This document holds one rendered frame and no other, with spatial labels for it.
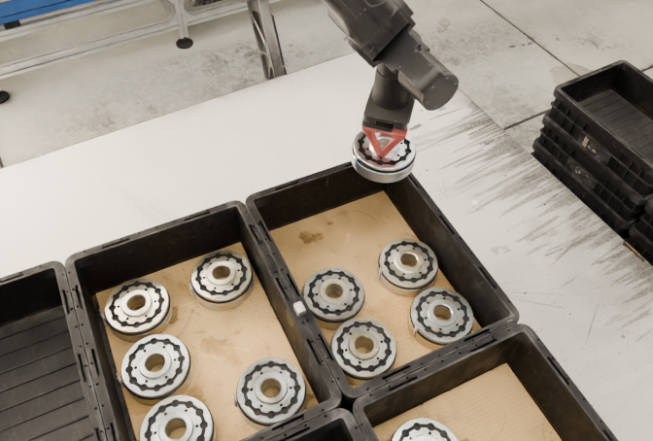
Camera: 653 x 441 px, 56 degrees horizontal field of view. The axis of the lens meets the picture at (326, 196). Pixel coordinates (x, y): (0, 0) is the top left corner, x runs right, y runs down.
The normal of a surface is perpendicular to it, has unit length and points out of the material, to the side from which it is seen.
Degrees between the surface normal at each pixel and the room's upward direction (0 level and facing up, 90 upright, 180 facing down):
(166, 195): 0
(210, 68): 0
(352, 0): 99
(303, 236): 0
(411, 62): 40
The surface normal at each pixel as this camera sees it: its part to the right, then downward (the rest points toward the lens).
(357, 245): 0.03, -0.65
